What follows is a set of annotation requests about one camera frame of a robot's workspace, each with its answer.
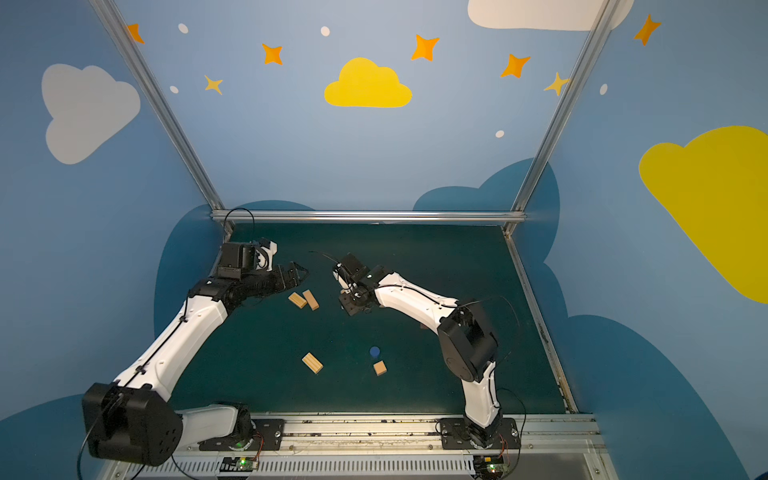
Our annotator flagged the diagonal aluminium post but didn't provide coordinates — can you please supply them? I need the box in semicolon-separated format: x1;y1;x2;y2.
503;0;622;239
90;0;225;212

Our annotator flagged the right diagonal aluminium post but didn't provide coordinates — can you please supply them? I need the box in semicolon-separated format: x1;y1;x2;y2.
503;0;622;239

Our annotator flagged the long wood block left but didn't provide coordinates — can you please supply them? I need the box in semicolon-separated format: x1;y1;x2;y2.
303;290;319;311

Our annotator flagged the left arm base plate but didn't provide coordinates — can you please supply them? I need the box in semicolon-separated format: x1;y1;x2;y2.
198;417;285;453

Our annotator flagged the wide wood block front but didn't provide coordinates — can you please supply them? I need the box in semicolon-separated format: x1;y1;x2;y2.
302;352;324;374

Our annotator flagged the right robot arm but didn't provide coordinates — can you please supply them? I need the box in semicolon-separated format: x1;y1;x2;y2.
333;254;503;448

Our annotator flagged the small wood cube front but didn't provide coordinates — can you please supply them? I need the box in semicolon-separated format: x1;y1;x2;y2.
373;361;387;376

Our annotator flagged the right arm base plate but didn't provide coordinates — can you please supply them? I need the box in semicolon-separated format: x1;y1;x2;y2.
435;416;521;450

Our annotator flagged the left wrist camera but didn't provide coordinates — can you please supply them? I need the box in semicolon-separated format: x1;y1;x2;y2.
215;238;278;280

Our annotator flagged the controller board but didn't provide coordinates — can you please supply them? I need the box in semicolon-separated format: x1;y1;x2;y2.
472;456;507;480
219;457;259;473

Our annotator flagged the rear horizontal aluminium bar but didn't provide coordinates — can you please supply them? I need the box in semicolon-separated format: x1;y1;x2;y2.
211;208;526;224

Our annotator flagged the aluminium rail front frame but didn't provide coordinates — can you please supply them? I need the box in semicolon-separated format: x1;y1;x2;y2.
98;414;618;479

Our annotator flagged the left diagonal aluminium post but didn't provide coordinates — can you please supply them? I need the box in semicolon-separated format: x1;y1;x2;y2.
90;0;225;212

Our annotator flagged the right controller board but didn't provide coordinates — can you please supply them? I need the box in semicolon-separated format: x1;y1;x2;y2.
472;456;507;480

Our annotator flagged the left controller board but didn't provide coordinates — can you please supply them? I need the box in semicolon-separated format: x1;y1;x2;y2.
219;457;259;473

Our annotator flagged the short wood block far left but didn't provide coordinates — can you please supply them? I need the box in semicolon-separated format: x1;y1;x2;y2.
288;292;308;309

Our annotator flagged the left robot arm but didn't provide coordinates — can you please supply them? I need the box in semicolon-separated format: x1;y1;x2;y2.
82;262;309;466

